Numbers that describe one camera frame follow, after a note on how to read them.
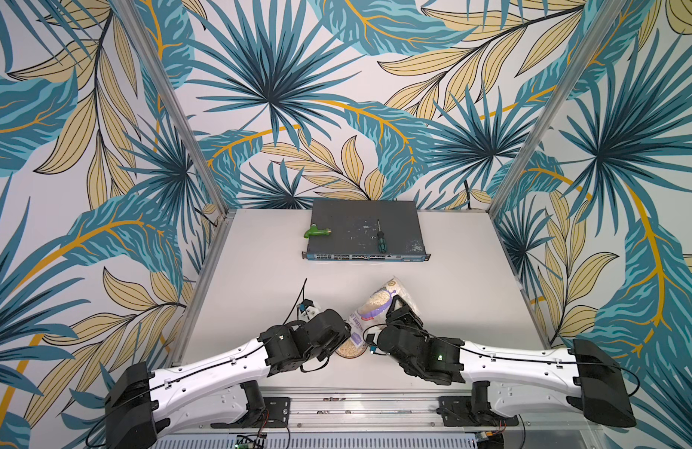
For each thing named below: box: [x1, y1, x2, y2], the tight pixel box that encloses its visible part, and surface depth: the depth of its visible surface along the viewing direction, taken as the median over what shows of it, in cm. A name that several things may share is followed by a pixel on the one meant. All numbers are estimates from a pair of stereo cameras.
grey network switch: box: [301, 199, 432, 262], surface depth 109 cm
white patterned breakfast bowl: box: [334, 336, 368, 360], surface depth 81 cm
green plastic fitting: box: [302, 222, 332, 239], surface depth 108 cm
